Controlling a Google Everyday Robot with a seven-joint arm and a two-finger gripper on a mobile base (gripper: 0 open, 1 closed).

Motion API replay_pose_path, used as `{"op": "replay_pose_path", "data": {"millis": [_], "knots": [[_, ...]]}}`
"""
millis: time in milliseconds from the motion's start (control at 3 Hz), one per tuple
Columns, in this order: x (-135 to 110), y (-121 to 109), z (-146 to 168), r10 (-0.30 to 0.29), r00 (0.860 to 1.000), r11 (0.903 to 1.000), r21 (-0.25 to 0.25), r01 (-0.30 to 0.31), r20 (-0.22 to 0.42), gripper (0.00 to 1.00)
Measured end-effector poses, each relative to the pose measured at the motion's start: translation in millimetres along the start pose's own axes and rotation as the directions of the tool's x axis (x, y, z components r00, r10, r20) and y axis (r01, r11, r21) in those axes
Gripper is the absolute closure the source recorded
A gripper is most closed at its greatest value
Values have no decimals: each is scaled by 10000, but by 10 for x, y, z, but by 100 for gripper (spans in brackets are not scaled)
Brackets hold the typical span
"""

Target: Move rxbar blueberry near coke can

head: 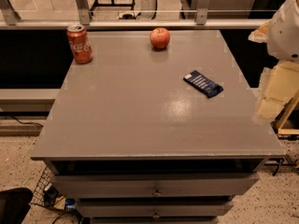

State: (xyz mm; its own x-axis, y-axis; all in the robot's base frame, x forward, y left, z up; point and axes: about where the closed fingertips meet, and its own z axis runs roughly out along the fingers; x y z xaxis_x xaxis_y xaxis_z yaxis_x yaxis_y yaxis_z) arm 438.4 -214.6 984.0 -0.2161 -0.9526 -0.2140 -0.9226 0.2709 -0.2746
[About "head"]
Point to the black chair seat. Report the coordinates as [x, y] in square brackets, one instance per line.
[14, 205]

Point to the grey drawer cabinet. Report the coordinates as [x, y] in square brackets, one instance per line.
[129, 112]

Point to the upper grey drawer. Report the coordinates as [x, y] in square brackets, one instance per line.
[145, 186]

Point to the red coke can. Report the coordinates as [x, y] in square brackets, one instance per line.
[79, 43]

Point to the blue rxbar blueberry bar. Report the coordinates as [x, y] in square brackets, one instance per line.
[203, 84]

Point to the black stand base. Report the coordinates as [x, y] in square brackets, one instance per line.
[111, 3]

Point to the grey drawer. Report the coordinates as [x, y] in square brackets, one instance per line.
[154, 208]
[145, 186]

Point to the wire basket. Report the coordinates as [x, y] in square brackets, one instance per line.
[45, 194]

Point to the metal guard railing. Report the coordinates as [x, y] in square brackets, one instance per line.
[147, 14]

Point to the lower grey drawer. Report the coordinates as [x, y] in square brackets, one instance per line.
[154, 208]

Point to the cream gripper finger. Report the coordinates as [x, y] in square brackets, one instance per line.
[259, 35]
[276, 88]

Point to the red apple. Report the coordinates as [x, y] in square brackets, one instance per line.
[159, 38]

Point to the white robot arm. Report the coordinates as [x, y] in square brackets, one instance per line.
[281, 36]

